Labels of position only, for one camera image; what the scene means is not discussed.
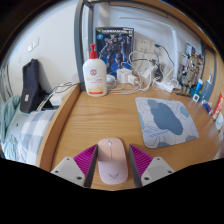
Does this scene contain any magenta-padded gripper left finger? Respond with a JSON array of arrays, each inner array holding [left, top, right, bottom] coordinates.
[[50, 143, 99, 189]]

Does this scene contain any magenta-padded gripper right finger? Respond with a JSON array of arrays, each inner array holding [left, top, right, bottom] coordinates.
[[128, 143, 176, 188]]

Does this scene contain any pink computer mouse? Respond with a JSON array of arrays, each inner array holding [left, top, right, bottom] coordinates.
[[96, 137, 129, 185]]

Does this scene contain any grey blue printed mouse pad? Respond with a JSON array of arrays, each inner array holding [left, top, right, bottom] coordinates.
[[134, 96, 200, 149]]

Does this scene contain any blue white checked pillow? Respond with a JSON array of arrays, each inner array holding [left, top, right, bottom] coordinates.
[[16, 109, 58, 166]]

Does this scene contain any black ruler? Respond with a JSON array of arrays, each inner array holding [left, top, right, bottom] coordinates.
[[174, 90, 193, 98]]

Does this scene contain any white mug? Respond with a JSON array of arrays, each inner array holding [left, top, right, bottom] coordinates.
[[214, 113, 224, 131]]

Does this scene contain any blue small packet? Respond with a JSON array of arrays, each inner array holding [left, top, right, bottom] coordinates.
[[202, 99, 213, 114]]

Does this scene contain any teal cloth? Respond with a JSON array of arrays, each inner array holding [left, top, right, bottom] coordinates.
[[0, 94, 22, 158]]

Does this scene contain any white power strip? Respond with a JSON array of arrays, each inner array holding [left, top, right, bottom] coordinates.
[[153, 79, 175, 94]]

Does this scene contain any red snack packet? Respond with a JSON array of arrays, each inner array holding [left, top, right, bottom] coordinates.
[[211, 92, 224, 121]]

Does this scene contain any black bag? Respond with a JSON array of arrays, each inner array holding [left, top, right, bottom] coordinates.
[[19, 58, 48, 114]]

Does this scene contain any small white power adapter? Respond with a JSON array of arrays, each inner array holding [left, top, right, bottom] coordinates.
[[127, 74, 139, 87]]

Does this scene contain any large white power adapter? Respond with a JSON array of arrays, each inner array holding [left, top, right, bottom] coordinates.
[[141, 66, 156, 86]]

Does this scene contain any blue white-capped bottle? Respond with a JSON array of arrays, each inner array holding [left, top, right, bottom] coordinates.
[[194, 79, 204, 94]]

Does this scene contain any clear blue spray bottle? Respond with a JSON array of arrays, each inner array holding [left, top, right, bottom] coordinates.
[[201, 73, 213, 101]]

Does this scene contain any white red-capped pump bottle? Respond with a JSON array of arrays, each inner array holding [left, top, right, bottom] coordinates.
[[82, 43, 109, 98]]

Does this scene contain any white desk lamp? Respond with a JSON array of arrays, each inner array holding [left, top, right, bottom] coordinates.
[[118, 14, 180, 81]]

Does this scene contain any robot model kit box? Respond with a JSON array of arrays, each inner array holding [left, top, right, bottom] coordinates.
[[94, 26, 135, 78]]

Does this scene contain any green-plug dark cable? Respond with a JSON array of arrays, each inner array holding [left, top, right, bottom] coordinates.
[[154, 43, 176, 66]]

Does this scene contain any white wall socket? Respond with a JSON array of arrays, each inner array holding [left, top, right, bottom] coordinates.
[[137, 38, 152, 53]]

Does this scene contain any grey metal desk frame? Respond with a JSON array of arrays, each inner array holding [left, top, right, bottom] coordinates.
[[73, 0, 95, 88]]

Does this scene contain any white wall switch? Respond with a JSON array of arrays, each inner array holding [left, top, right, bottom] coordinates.
[[28, 38, 40, 53]]

